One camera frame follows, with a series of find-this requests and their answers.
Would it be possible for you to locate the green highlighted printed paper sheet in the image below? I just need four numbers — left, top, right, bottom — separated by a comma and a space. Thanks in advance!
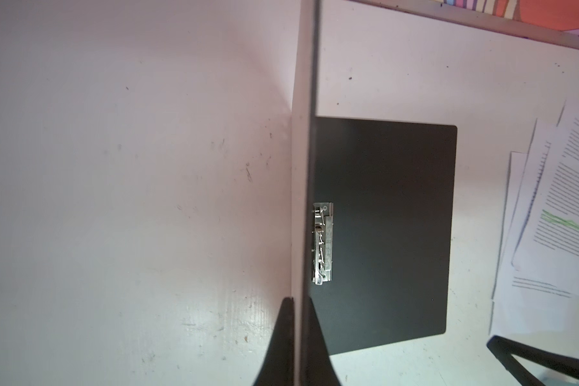
516, 102, 579, 296

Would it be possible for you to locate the metal folder clip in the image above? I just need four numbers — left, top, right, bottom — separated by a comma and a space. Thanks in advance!
312, 202, 334, 286

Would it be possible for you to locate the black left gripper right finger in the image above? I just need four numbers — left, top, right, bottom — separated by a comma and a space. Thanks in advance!
301, 296, 340, 385

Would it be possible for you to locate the black file folder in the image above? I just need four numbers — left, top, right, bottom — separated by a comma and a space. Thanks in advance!
290, 1, 458, 385

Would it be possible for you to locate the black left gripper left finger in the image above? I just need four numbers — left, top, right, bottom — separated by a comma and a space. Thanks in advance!
253, 298, 294, 386

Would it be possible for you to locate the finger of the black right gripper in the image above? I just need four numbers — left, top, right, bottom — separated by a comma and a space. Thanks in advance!
487, 335, 579, 385

